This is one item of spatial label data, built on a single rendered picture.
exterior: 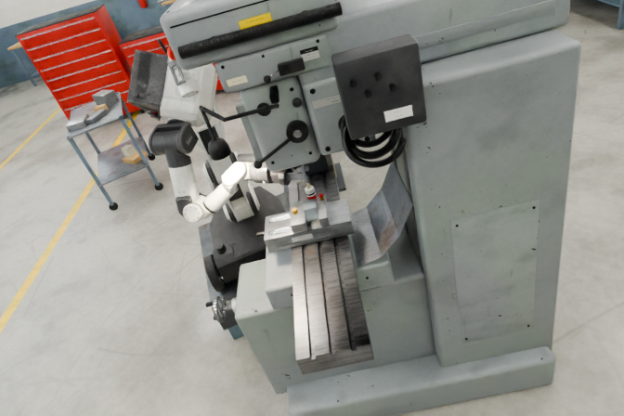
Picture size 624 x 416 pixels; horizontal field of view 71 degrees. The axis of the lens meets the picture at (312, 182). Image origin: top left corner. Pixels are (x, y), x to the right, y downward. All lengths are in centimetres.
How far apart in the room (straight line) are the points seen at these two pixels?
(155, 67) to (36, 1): 1002
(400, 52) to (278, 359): 149
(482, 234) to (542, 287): 42
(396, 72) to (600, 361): 183
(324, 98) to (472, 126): 44
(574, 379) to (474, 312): 68
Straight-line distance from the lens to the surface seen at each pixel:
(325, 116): 137
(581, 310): 269
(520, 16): 144
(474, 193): 151
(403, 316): 196
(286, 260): 183
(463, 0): 136
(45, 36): 677
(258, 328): 193
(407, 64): 108
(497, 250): 171
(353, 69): 105
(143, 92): 178
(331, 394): 220
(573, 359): 251
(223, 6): 126
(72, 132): 441
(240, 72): 131
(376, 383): 218
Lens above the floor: 207
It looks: 33 degrees down
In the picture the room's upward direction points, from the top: 17 degrees counter-clockwise
